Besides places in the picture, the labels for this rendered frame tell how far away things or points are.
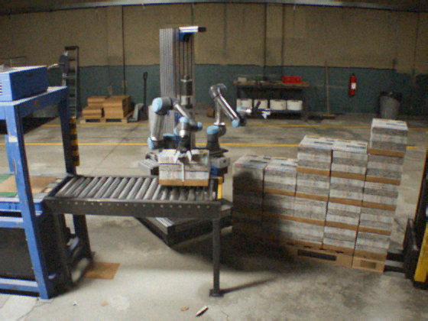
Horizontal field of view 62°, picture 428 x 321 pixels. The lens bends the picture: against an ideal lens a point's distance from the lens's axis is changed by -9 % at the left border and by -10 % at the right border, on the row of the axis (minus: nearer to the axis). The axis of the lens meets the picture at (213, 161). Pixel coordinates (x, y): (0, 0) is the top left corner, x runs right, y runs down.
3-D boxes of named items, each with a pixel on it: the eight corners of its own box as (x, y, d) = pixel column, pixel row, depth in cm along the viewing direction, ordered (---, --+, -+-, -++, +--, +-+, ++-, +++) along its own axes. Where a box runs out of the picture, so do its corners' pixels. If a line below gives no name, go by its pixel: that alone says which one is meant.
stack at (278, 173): (243, 228, 403) (246, 152, 377) (355, 247, 359) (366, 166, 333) (230, 245, 369) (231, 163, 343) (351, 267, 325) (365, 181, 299)
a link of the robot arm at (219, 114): (210, 137, 397) (210, 84, 380) (217, 134, 409) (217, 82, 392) (221, 138, 391) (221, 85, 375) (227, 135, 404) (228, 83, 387)
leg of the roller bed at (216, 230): (219, 290, 299) (220, 215, 278) (219, 295, 294) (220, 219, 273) (212, 290, 300) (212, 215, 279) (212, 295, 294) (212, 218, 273)
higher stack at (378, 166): (354, 247, 359) (371, 117, 319) (384, 251, 348) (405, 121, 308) (350, 267, 325) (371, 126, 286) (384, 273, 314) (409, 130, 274)
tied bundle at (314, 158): (303, 160, 355) (305, 135, 348) (334, 163, 344) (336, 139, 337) (295, 172, 322) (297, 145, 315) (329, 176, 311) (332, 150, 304)
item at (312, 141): (306, 136, 347) (306, 134, 347) (336, 139, 337) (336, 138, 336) (298, 146, 315) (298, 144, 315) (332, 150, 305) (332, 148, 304)
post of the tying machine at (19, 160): (53, 294, 288) (21, 102, 240) (49, 300, 279) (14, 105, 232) (43, 293, 288) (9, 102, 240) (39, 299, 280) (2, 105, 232)
